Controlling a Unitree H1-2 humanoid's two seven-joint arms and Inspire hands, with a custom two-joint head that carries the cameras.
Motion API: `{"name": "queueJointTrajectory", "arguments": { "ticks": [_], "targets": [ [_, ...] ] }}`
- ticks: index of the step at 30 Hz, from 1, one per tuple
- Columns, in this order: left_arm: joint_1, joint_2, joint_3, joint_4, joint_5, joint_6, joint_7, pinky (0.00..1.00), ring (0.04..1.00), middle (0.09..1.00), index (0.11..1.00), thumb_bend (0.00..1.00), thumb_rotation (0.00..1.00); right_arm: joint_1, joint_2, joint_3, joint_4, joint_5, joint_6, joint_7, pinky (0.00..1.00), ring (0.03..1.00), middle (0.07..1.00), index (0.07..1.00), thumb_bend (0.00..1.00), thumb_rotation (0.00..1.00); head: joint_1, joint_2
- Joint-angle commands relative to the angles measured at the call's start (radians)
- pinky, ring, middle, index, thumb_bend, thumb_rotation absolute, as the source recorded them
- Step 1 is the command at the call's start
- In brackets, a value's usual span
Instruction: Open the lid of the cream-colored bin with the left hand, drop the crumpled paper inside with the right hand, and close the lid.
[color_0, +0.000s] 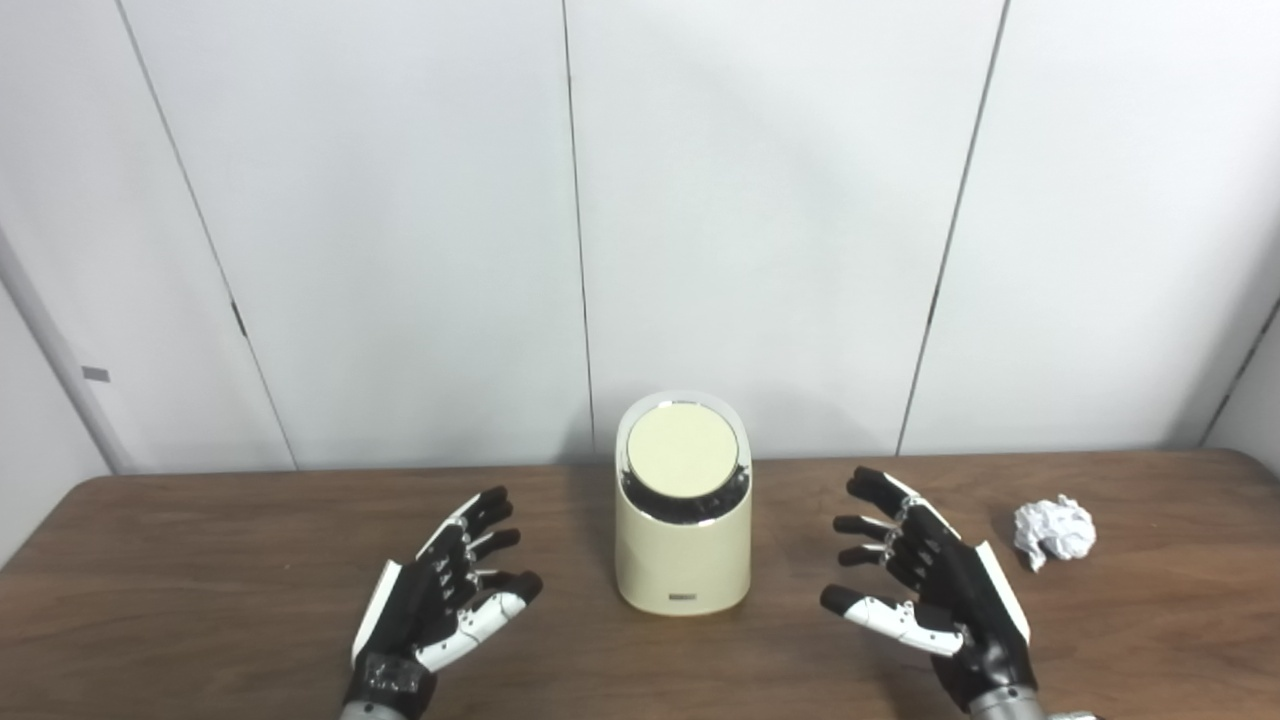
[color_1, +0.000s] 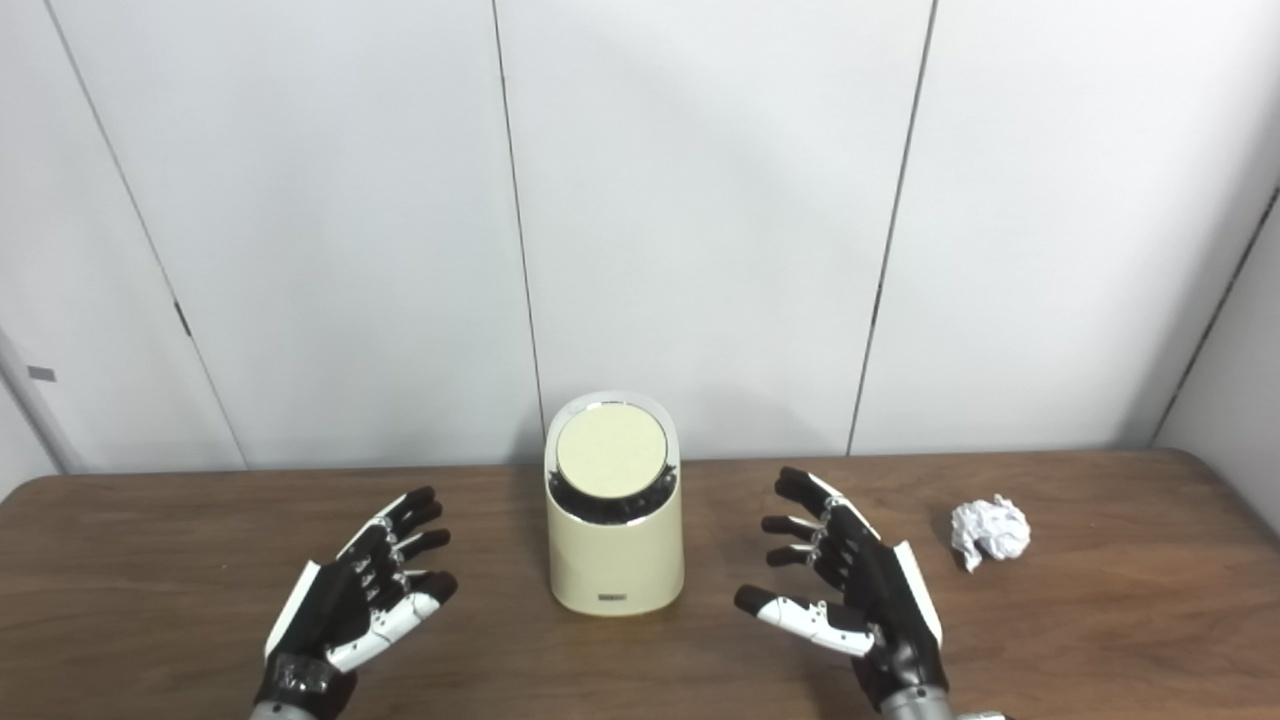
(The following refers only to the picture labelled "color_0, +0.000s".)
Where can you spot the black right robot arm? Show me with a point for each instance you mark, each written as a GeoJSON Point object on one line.
{"type": "Point", "coordinates": [1005, 708]}

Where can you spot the cream-colored desktop bin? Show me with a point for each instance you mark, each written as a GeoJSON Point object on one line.
{"type": "Point", "coordinates": [683, 560]}

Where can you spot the cream round bin lid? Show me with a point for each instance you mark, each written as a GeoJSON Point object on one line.
{"type": "Point", "coordinates": [683, 448]}

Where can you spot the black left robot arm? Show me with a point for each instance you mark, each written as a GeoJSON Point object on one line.
{"type": "Point", "coordinates": [375, 714]}

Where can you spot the large white paper ball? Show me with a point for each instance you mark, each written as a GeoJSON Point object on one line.
{"type": "Point", "coordinates": [1055, 530]}

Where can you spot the small grey wall label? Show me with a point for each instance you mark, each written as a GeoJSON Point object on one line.
{"type": "Point", "coordinates": [96, 374]}

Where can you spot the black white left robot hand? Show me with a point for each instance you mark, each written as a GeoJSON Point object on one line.
{"type": "Point", "coordinates": [420, 600]}

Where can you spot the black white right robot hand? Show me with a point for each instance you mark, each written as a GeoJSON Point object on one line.
{"type": "Point", "coordinates": [960, 600]}

